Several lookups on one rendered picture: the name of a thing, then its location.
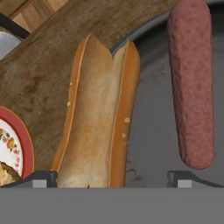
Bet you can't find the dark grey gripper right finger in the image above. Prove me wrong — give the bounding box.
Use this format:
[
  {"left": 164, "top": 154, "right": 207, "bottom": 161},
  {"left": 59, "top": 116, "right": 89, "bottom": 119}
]
[{"left": 166, "top": 170, "right": 224, "bottom": 189}]

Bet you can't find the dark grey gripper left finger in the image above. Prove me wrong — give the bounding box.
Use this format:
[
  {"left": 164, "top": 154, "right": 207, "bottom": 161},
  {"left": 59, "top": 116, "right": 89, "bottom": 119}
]
[{"left": 8, "top": 170, "right": 58, "bottom": 189}]

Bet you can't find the beige bun on plate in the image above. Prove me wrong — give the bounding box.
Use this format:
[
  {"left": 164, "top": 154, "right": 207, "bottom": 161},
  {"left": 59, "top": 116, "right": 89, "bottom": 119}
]
[{"left": 0, "top": 161, "right": 23, "bottom": 187}]

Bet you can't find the red rimmed floral plate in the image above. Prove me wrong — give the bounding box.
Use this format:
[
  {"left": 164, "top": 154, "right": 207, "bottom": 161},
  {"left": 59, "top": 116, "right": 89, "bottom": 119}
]
[{"left": 0, "top": 105, "right": 36, "bottom": 187}]

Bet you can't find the grey bowl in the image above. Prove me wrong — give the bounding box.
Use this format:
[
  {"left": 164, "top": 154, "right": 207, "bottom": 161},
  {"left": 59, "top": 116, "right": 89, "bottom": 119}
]
[{"left": 109, "top": 0, "right": 224, "bottom": 189}]

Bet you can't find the split hot dog bun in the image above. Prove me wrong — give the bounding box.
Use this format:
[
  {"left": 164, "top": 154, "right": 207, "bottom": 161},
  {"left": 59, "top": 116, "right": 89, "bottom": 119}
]
[{"left": 51, "top": 33, "right": 142, "bottom": 189}]

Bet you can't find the reddish brown sausage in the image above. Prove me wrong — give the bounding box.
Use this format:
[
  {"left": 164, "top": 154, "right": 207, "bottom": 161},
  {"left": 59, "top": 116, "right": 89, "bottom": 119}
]
[{"left": 166, "top": 0, "right": 215, "bottom": 171}]

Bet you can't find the white fitting with black edge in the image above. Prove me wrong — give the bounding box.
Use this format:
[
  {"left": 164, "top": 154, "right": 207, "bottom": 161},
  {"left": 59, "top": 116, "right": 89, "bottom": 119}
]
[{"left": 0, "top": 12, "right": 32, "bottom": 61}]

